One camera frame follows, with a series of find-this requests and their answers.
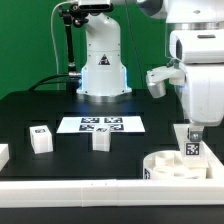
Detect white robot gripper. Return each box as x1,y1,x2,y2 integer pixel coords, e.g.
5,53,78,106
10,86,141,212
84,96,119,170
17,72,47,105
180,64,224,142

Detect white round stool seat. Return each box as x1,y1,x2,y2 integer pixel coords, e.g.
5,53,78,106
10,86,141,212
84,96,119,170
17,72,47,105
143,150,208,180

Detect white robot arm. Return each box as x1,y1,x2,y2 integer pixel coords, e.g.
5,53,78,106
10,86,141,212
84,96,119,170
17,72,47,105
77,0,224,142

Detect white U-shaped fence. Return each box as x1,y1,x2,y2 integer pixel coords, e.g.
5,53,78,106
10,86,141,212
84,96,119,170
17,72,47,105
0,149,224,208

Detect white marker paper sheet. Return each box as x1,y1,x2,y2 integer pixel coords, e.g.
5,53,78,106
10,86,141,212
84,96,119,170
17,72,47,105
57,116,145,134

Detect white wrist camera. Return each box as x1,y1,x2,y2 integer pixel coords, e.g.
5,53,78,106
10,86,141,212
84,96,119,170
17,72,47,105
146,66,185,98

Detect black cables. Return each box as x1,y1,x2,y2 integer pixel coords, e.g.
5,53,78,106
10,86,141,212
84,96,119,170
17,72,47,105
28,73,83,92

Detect white overhead camera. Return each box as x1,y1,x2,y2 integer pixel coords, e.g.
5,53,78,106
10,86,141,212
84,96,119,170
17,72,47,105
78,0,113,12

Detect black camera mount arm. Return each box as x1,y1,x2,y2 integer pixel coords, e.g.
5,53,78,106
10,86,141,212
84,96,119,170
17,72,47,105
59,3,88,75

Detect white cable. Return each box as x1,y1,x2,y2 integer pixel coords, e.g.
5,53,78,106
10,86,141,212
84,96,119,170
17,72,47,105
50,0,78,91

